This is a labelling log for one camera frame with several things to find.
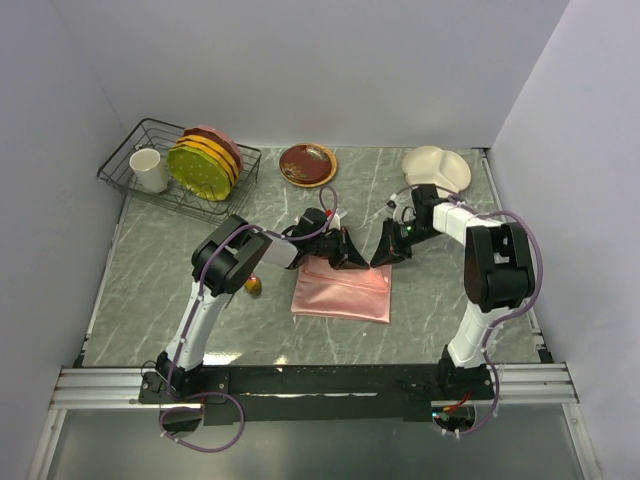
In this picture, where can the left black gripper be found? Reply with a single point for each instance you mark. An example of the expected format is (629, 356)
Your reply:
(347, 256)

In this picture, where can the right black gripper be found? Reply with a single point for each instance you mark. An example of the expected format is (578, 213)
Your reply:
(386, 252)

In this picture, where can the pink satin napkin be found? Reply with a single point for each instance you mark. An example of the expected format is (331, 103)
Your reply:
(364, 295)

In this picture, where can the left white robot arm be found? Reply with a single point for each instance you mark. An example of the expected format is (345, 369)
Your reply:
(223, 263)

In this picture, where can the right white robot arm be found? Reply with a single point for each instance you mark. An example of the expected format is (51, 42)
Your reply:
(501, 275)

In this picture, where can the cream divided plate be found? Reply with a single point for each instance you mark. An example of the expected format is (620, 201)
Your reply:
(447, 170)

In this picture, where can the dark red decorated plate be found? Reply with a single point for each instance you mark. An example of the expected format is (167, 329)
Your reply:
(308, 165)

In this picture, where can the iridescent metal spoon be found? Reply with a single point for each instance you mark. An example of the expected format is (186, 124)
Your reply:
(253, 286)

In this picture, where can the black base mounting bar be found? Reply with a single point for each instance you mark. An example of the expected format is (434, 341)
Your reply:
(226, 394)

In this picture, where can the green polka dot plate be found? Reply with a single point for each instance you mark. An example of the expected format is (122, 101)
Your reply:
(200, 173)

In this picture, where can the orange plate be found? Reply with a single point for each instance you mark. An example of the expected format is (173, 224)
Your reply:
(216, 151)

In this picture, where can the dark pink plate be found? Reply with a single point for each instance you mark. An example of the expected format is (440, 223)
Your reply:
(221, 137)

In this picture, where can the white cup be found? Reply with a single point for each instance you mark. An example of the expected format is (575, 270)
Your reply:
(149, 169)

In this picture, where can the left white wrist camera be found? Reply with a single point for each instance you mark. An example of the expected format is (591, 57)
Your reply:
(336, 217)

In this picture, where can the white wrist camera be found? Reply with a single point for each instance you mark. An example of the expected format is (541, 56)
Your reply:
(399, 213)
(336, 217)

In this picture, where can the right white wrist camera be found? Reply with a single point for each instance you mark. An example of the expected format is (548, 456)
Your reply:
(399, 213)

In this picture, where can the black wire dish rack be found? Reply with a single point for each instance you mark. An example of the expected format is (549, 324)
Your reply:
(161, 136)

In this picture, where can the aluminium frame rail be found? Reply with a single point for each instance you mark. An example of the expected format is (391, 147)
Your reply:
(119, 388)

